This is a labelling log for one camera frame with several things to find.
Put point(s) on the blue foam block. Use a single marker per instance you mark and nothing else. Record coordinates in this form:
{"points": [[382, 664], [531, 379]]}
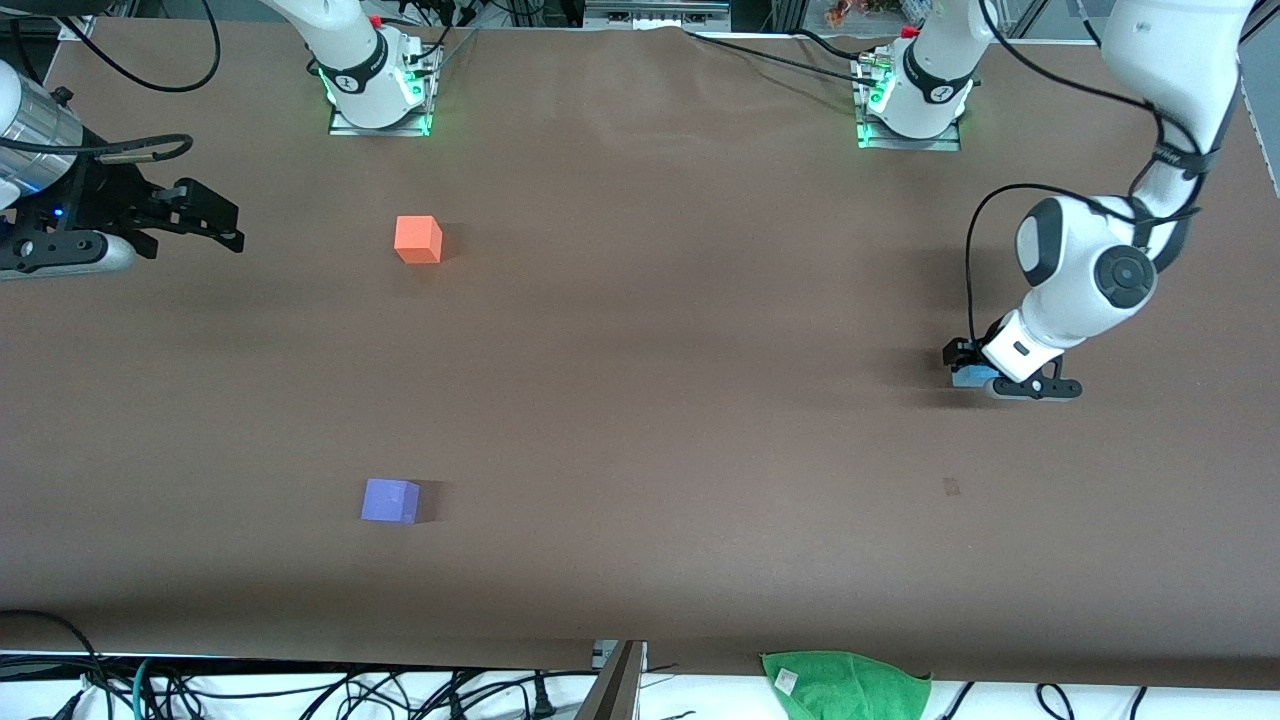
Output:
{"points": [[968, 378]]}

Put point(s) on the silver equipment box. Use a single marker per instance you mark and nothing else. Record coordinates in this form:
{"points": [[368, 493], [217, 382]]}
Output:
{"points": [[655, 15]]}

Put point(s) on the purple foam block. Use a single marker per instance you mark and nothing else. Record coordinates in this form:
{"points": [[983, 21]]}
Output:
{"points": [[388, 500]]}

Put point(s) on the green cloth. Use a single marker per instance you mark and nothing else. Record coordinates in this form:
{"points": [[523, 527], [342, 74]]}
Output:
{"points": [[850, 690]]}

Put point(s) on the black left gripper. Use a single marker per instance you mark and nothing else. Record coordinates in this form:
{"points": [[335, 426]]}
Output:
{"points": [[962, 354]]}

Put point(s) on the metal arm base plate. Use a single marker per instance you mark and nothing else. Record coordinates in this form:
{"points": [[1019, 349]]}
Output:
{"points": [[900, 145], [340, 127]]}

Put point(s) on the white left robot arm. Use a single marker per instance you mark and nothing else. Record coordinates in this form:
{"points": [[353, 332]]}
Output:
{"points": [[1080, 270]]}

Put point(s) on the metal corner bracket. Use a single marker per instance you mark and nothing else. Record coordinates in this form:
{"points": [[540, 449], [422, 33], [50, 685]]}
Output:
{"points": [[78, 28]]}

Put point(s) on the orange foam block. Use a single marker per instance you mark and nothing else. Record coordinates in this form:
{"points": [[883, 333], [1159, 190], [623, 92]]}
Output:
{"points": [[415, 240]]}

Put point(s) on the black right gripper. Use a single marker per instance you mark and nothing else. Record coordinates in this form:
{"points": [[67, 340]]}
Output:
{"points": [[98, 199]]}

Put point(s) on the aluminium frame post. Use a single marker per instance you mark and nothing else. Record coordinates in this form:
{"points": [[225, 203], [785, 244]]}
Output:
{"points": [[788, 15]]}

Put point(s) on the brown table cover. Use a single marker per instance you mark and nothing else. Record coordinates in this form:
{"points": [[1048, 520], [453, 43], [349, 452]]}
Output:
{"points": [[640, 420]]}

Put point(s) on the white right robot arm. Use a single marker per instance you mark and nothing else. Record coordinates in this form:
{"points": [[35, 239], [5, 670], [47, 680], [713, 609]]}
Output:
{"points": [[360, 70]]}

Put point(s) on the colourful small items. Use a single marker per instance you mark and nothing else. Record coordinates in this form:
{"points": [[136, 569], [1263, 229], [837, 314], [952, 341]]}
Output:
{"points": [[860, 10]]}

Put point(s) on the grey metal post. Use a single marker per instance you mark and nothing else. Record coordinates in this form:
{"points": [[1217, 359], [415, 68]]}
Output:
{"points": [[612, 690]]}

